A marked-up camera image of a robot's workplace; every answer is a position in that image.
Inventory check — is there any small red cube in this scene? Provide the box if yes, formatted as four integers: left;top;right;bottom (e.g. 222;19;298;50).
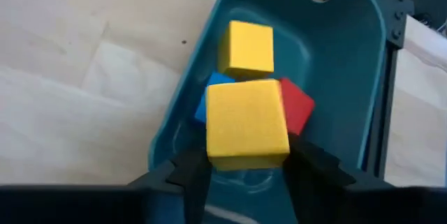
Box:
278;77;316;137

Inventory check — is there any small blue cube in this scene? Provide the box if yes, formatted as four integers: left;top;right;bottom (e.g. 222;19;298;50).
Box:
193;71;237;124

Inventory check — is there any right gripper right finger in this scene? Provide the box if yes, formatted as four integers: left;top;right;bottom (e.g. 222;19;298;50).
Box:
281;135;392;224

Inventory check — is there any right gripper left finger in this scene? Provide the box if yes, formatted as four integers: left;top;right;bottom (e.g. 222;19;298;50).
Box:
129;146;212;224

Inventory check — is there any small yellow cube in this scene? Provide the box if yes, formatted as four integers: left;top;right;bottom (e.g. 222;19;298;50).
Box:
217;20;275;78
204;78;291;172

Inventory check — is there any black mesh computer case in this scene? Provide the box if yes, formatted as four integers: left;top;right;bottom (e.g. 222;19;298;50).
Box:
406;0;447;40

